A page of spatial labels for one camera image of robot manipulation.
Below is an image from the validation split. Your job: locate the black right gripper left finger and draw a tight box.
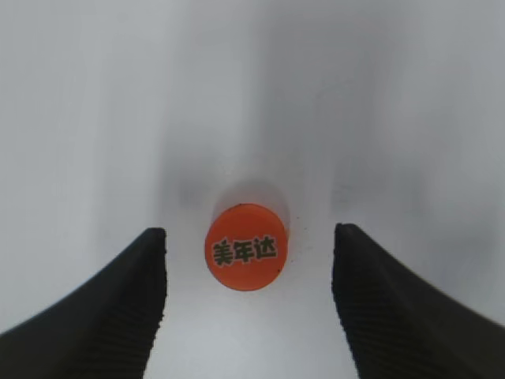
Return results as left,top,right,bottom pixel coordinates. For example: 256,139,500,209
1,227,167,378

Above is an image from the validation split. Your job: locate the orange bottle cap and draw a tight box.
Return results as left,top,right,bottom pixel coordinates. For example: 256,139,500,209
204,204,288,291

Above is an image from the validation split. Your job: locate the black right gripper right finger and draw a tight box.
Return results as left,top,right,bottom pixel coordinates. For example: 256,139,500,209
331,223,504,378

